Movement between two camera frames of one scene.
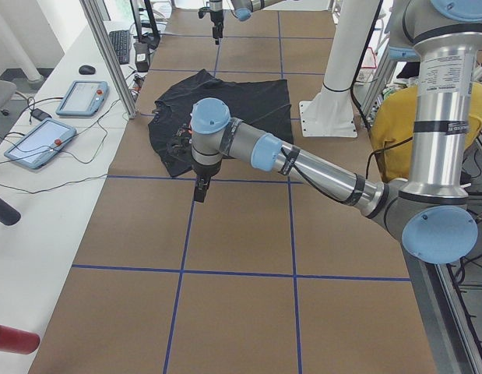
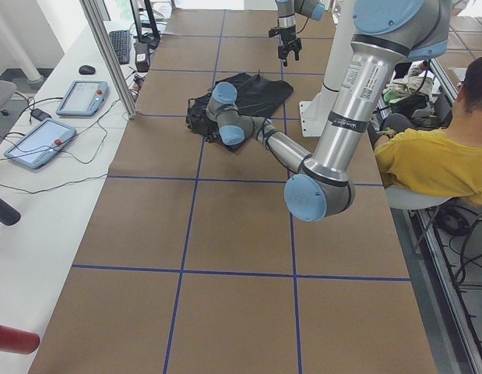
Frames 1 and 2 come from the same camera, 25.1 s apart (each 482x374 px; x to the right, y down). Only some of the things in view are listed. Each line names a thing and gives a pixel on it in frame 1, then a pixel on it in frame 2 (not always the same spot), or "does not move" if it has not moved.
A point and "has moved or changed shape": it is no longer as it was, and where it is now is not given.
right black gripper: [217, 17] → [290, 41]
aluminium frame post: [110, 55] does not move
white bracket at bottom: [331, 114] does not move
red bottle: [10, 340] does not move
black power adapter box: [142, 58] does not move
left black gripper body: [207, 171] → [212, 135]
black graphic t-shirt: [262, 104] has moved or changed shape
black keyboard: [120, 42] does not move
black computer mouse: [86, 69] does not move
